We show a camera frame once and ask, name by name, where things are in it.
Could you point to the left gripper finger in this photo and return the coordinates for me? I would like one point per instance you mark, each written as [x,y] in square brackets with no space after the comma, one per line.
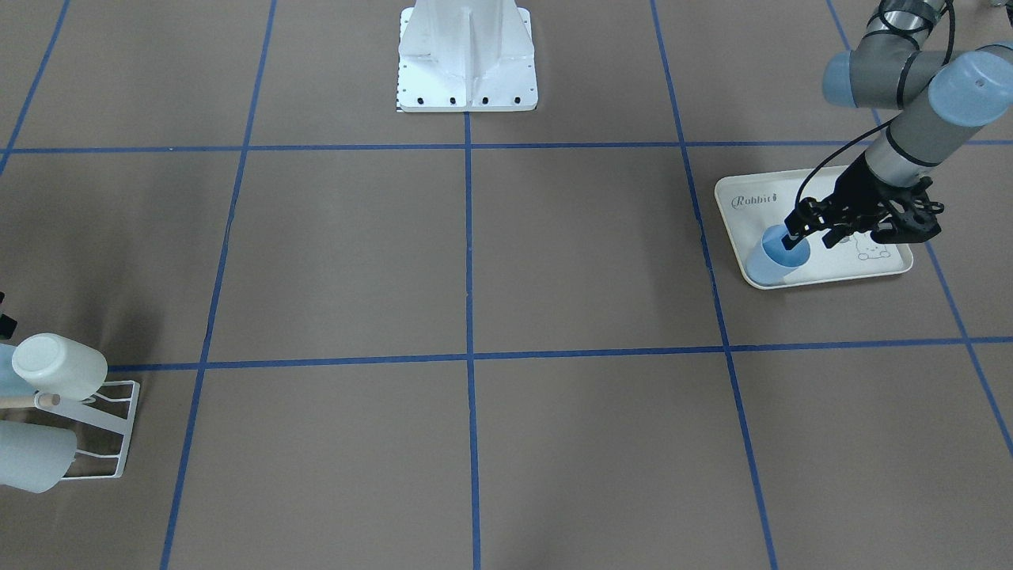
[834,235]
[797,228]

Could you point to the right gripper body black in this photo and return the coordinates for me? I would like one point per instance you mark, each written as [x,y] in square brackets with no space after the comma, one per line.
[6,327]

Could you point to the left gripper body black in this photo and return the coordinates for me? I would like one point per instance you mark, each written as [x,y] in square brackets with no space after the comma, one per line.
[853,190]

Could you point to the white plastic cup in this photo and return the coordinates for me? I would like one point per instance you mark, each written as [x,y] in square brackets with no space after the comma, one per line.
[54,364]

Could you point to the grey plastic cup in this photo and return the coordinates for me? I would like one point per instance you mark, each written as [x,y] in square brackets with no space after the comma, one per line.
[35,457]

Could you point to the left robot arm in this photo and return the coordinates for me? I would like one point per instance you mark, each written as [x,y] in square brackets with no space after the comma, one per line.
[941,98]

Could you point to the white wire cup rack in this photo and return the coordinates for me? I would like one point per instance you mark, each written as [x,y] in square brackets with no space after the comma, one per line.
[103,424]

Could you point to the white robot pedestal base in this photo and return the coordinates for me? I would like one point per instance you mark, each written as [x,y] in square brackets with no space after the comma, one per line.
[466,56]

